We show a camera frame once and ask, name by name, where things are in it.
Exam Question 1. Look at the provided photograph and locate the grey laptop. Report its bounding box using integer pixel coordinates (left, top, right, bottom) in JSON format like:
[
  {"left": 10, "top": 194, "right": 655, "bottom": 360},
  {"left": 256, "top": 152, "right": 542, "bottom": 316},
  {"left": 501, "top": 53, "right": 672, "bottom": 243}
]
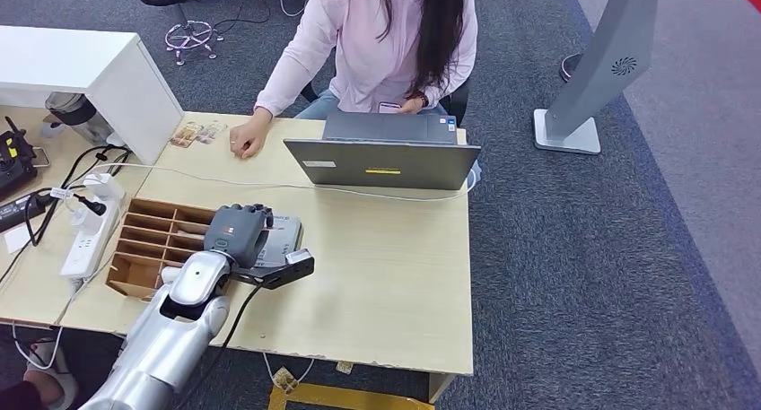
[{"left": 283, "top": 110, "right": 482, "bottom": 192}]

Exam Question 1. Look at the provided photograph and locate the patterned card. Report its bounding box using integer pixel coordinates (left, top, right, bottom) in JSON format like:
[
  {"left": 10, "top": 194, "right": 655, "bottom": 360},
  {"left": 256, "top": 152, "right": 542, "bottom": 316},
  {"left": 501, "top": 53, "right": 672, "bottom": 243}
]
[
  {"left": 170, "top": 121, "right": 204, "bottom": 149},
  {"left": 195, "top": 119, "right": 228, "bottom": 145}
]

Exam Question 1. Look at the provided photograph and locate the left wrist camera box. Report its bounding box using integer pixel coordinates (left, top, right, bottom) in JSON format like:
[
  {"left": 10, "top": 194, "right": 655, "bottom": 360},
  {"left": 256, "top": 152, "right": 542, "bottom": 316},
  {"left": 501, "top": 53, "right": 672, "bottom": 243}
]
[{"left": 230, "top": 248, "right": 315, "bottom": 291}]

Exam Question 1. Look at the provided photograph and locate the white shoe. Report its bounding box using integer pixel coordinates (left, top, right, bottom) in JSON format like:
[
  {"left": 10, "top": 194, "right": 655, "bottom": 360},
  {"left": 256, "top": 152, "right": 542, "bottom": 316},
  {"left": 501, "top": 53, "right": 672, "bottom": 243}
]
[{"left": 23, "top": 338, "right": 80, "bottom": 410}]

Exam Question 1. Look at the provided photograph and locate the white cable under desk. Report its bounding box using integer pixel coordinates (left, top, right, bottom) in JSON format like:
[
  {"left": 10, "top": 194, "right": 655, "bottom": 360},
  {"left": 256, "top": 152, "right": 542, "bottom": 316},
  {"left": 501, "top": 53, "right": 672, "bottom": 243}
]
[{"left": 261, "top": 352, "right": 316, "bottom": 389}]

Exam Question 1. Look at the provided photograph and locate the black power plug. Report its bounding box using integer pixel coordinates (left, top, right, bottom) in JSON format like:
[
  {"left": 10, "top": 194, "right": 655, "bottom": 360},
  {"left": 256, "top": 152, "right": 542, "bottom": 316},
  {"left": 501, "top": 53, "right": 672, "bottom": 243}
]
[{"left": 74, "top": 193, "right": 109, "bottom": 217}]

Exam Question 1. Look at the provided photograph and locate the long white cable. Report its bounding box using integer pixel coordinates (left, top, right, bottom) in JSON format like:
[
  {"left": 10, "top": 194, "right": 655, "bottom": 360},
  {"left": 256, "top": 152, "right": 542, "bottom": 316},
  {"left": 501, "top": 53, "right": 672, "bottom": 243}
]
[{"left": 83, "top": 160, "right": 480, "bottom": 204}]

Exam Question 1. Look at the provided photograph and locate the black power adapter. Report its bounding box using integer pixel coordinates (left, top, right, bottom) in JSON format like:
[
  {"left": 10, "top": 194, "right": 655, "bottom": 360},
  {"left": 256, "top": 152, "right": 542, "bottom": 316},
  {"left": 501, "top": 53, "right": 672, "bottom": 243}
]
[{"left": 0, "top": 192, "right": 55, "bottom": 233}]

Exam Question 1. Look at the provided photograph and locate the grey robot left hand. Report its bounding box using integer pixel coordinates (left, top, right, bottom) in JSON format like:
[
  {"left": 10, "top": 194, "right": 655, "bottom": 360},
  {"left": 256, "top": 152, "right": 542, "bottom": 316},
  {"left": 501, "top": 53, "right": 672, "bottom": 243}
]
[{"left": 204, "top": 203, "right": 276, "bottom": 271}]

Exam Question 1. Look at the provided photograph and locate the black power cable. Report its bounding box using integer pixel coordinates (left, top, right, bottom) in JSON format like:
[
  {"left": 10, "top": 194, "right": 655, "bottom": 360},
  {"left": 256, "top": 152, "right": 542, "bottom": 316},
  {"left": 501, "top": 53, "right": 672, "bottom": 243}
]
[{"left": 23, "top": 144, "right": 133, "bottom": 248}]

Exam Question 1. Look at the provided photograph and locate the black floor cable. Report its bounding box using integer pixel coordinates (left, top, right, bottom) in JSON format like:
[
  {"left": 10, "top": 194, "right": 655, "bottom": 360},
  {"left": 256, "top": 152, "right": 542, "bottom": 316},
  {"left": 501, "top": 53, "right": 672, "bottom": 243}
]
[{"left": 214, "top": 0, "right": 275, "bottom": 35}]

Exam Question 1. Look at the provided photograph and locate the person's left hand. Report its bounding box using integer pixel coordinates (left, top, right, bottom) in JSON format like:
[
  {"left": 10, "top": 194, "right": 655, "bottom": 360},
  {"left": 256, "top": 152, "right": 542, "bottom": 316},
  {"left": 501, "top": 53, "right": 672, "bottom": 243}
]
[{"left": 397, "top": 96, "right": 430, "bottom": 116}]

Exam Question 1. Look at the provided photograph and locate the small white charger plug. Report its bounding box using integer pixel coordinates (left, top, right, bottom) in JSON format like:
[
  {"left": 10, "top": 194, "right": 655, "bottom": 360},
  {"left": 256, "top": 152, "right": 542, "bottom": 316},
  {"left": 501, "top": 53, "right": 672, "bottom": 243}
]
[{"left": 71, "top": 207, "right": 105, "bottom": 235}]

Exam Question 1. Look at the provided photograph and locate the grey card reader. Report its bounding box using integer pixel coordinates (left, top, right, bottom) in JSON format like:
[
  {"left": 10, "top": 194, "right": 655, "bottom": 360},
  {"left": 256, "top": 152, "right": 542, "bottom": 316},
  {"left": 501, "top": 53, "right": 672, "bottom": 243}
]
[{"left": 254, "top": 214, "right": 304, "bottom": 269}]

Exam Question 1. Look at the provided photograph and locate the person's right hand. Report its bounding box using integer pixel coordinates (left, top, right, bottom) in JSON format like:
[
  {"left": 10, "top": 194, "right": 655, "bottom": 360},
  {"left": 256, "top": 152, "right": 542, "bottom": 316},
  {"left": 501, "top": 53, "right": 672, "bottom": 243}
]
[{"left": 228, "top": 114, "right": 274, "bottom": 160}]

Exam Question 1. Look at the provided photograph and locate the white power strip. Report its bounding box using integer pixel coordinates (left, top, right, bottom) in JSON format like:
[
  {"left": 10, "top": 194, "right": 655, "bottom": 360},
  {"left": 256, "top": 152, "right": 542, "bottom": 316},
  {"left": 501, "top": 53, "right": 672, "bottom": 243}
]
[{"left": 59, "top": 196, "right": 123, "bottom": 280}]

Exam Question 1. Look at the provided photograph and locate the person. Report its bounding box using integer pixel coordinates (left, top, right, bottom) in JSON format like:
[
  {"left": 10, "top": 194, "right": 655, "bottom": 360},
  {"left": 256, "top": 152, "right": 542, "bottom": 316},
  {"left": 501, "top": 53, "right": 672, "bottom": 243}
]
[{"left": 228, "top": 0, "right": 480, "bottom": 160}]

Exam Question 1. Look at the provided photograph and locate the black handheld device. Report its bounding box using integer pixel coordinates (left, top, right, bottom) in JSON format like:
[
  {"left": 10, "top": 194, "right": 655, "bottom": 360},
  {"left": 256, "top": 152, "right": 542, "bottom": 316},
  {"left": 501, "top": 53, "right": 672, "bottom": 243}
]
[{"left": 0, "top": 117, "right": 52, "bottom": 200}]

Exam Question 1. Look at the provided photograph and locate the wooden card organizer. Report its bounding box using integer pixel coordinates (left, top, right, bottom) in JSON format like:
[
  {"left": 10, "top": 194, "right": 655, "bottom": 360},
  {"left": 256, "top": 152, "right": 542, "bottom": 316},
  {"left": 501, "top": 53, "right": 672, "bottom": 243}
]
[{"left": 105, "top": 197, "right": 218, "bottom": 301}]

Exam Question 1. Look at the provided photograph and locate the white paper note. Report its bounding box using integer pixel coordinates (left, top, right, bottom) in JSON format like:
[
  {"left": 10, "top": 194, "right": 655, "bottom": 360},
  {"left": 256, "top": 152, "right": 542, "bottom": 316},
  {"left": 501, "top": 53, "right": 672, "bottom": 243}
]
[{"left": 3, "top": 223, "right": 32, "bottom": 255}]

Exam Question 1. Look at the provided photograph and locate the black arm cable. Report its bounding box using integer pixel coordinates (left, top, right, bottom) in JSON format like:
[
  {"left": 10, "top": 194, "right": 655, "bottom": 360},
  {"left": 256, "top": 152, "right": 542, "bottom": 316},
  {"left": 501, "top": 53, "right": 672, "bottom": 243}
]
[{"left": 171, "top": 284, "right": 266, "bottom": 410}]

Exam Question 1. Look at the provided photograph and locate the white shelf unit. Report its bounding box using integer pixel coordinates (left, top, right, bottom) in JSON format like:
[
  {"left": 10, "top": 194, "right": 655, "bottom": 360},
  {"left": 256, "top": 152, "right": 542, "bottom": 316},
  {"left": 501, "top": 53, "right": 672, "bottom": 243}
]
[{"left": 0, "top": 25, "right": 186, "bottom": 166}]

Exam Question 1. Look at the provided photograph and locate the large white charger plug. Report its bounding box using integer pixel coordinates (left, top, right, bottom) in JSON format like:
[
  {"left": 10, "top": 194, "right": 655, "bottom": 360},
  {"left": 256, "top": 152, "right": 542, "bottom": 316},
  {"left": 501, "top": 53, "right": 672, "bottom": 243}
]
[{"left": 83, "top": 172, "right": 126, "bottom": 204}]

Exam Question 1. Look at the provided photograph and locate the grey kiosk stand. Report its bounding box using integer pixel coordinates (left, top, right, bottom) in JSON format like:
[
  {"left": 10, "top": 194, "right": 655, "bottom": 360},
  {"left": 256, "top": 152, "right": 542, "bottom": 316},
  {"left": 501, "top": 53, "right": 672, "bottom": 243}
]
[{"left": 533, "top": 0, "right": 662, "bottom": 156}]

